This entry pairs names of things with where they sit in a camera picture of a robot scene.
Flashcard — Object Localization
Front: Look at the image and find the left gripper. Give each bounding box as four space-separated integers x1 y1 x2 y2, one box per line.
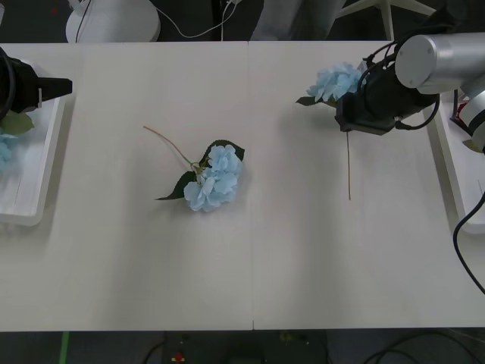
7 56 74 114

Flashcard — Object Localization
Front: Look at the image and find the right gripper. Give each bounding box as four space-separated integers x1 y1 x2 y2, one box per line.
334 93 398 137

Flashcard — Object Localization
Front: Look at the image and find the pale blue artificial flower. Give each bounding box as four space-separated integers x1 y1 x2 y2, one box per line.
295 61 368 201
142 125 246 213
0 111 36 174

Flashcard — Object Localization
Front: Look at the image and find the white round machine base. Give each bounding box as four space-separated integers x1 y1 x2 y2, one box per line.
65 0 161 44

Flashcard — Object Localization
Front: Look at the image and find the white swivel chair base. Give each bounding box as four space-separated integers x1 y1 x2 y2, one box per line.
335 0 437 41

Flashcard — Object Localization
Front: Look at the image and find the shallow white box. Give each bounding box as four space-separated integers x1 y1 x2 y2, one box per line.
0 58 66 228
427 94 485 235

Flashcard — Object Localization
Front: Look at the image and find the person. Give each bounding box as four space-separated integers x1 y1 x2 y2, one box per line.
249 0 346 42

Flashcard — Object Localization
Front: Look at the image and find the white cable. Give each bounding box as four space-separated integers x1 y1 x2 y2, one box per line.
155 0 243 39

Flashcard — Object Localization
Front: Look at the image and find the black cable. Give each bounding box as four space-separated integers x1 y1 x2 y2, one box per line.
452 196 485 296

